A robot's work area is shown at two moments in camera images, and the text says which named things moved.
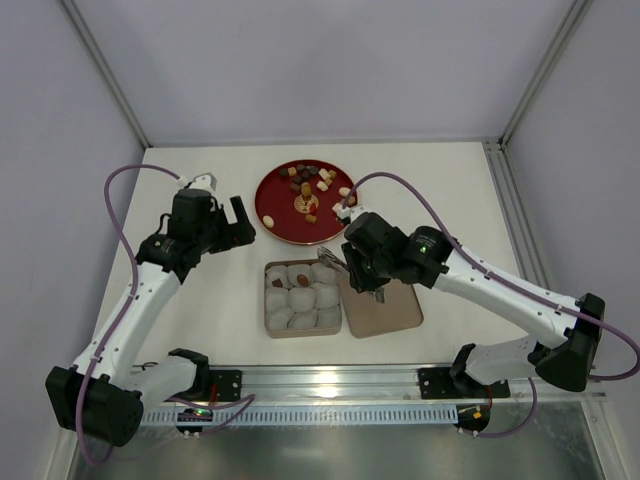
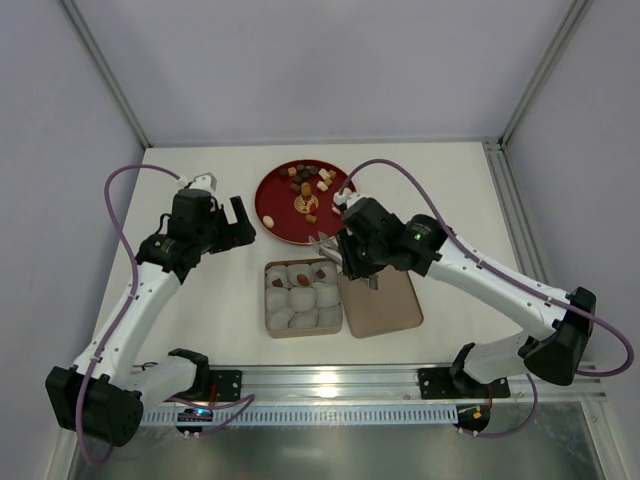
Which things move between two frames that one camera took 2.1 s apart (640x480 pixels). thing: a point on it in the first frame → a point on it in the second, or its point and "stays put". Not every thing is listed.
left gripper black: x=226 y=232 stays put
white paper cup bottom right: x=328 y=317 stays put
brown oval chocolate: x=302 y=279 stays put
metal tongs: x=329 y=258 → x=330 y=248
